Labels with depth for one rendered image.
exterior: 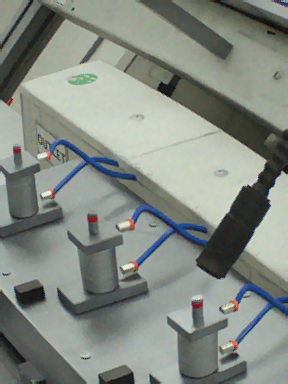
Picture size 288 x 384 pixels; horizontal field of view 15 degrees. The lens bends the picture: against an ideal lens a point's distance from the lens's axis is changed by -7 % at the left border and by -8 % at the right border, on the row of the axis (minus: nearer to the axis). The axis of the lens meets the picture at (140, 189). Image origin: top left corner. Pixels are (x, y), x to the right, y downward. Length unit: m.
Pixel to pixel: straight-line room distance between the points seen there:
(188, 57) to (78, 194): 0.15
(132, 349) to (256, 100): 0.24
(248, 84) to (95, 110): 0.13
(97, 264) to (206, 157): 0.16
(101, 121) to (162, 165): 0.09
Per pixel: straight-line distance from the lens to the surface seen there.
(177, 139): 0.80
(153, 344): 0.62
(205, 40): 0.81
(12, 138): 1.02
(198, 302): 0.55
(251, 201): 0.52
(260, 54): 0.80
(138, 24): 0.93
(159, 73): 1.01
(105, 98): 0.87
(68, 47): 3.82
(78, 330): 0.64
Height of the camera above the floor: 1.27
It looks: 3 degrees down
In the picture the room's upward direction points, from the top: 33 degrees clockwise
